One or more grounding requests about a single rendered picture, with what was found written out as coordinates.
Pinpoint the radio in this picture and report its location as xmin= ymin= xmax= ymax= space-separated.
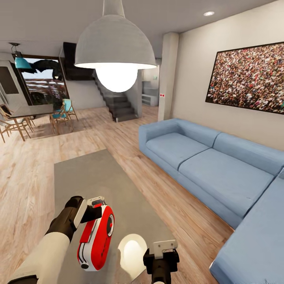
xmin=77 ymin=203 xmax=115 ymax=271

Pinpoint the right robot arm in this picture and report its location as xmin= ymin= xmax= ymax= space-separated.
xmin=143 ymin=239 xmax=179 ymax=284

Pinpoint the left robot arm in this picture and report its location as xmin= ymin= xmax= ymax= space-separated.
xmin=4 ymin=196 xmax=105 ymax=284

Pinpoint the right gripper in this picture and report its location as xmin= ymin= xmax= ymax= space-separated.
xmin=143 ymin=248 xmax=179 ymax=277

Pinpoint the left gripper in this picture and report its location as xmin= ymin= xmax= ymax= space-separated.
xmin=80 ymin=205 xmax=102 ymax=224

